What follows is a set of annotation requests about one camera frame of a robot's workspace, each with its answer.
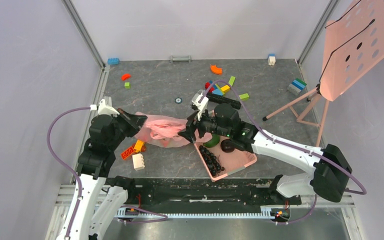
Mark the blue brick at corner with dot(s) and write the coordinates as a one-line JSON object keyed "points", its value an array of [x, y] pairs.
{"points": [[113, 61]]}

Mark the tall green block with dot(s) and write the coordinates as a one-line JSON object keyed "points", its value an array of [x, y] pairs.
{"points": [[231, 81]]}

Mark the pink plastic bag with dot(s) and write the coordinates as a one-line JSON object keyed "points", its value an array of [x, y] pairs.
{"points": [[162, 131]]}

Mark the grey metal handle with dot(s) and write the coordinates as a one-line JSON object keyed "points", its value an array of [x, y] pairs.
{"points": [[186, 58]]}

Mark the yellow orange toy brick vehicle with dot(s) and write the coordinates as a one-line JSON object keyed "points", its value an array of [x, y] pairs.
{"points": [[139, 146]]}

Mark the green fake avocado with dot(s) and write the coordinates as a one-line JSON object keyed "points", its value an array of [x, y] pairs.
{"points": [[215, 139]]}

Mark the black fake grape bunch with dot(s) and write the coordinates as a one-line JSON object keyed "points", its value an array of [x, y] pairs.
{"points": [[211, 160]]}

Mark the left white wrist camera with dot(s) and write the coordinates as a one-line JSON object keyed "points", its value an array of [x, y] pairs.
{"points": [[106, 106]]}

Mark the grey blue green brick stack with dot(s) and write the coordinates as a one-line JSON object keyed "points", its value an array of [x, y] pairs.
{"points": [[296, 86]]}

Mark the small green cube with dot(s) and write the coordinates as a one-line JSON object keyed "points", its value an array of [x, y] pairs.
{"points": [[127, 85]]}

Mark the yellow block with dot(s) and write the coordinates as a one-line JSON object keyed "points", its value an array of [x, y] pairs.
{"points": [[225, 89]]}

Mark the pink plastic basket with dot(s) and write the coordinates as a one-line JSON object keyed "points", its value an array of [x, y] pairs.
{"points": [[232, 162]]}

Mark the black microphone silver head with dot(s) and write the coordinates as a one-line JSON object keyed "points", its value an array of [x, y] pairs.
{"points": [[218, 99]]}

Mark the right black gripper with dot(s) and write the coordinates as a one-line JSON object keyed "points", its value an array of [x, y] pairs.
{"points": [[196, 124]]}

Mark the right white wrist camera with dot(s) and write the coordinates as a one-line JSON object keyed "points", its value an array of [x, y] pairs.
{"points": [[199, 103]]}

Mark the white toy brick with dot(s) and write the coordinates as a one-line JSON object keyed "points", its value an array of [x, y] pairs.
{"points": [[138, 161]]}

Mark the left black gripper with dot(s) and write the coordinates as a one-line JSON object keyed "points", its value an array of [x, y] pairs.
{"points": [[135, 121]]}

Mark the red blue green brick cluster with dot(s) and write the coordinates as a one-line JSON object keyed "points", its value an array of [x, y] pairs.
{"points": [[215, 89]]}

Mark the green block near microphone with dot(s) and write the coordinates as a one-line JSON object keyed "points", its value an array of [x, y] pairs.
{"points": [[244, 96]]}

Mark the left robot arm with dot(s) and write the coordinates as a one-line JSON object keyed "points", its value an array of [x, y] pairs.
{"points": [[97, 197]]}

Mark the orange curved block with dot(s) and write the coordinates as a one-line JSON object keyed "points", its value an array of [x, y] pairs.
{"points": [[216, 70]]}

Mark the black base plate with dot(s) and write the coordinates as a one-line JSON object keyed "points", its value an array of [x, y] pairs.
{"points": [[201, 195]]}

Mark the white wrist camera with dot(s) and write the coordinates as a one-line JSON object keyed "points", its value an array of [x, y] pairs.
{"points": [[199, 103], [106, 106]]}

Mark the dark fake plum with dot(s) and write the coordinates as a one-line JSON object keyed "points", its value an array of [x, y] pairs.
{"points": [[227, 146]]}

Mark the red curved block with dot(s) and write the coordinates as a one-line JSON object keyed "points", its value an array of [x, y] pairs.
{"points": [[125, 76]]}

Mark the pink perforated music stand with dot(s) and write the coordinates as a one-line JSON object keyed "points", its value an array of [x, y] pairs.
{"points": [[354, 44]]}

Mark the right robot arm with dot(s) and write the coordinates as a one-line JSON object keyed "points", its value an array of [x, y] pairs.
{"points": [[326, 172]]}

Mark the blue white brick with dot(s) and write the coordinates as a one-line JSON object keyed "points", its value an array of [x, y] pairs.
{"points": [[271, 59]]}

